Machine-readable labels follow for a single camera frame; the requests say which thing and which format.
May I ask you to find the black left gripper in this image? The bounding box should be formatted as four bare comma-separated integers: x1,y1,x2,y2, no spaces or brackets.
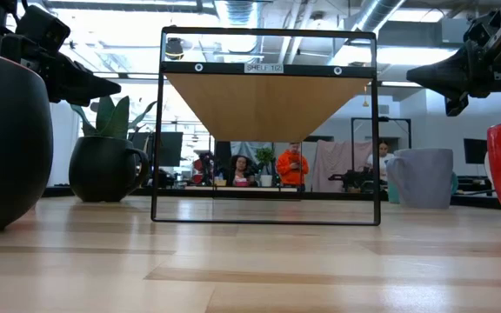
0,33,122,107

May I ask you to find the all black mug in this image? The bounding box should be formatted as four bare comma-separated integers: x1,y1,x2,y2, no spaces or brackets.
68,135,150,203

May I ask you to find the orange mug black handle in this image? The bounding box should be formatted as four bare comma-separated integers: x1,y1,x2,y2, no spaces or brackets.
0,46,55,234

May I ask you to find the lavender mug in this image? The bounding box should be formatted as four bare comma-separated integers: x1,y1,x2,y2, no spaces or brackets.
385,148,455,210

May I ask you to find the black computer monitor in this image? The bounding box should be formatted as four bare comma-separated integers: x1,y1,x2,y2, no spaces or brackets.
158,131,184,168
463,137,489,165

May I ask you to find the person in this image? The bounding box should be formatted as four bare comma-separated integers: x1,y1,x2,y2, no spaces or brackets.
275,142,311,189
365,138,397,182
231,155,256,188

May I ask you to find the pink hanging cloth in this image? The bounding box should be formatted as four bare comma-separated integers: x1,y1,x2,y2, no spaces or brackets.
313,139,373,193

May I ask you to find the white shelf label sticker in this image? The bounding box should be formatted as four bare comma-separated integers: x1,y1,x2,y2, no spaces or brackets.
244,63,284,74

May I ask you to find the leafy plant white pot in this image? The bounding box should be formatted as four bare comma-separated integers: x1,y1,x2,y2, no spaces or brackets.
255,146,277,188

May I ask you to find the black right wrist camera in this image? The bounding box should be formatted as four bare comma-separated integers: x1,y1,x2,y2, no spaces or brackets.
463,6,501,44

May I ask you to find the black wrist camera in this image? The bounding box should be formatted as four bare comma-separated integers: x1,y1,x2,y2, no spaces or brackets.
15,4,71,56
463,6,501,44

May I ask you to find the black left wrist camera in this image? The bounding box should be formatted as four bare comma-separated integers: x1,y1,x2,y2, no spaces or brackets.
15,4,71,56

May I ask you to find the black metal rack frame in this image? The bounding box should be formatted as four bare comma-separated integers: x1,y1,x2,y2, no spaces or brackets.
350,116,412,183

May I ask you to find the black hanging dome camera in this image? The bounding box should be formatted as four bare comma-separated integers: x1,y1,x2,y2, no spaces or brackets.
164,37,185,61

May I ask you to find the black aluminium table frame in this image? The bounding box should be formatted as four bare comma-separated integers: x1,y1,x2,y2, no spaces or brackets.
41,185,501,210

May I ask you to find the wooden shelf black metal frame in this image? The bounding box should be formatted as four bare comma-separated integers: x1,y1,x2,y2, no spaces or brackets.
150,26,382,227

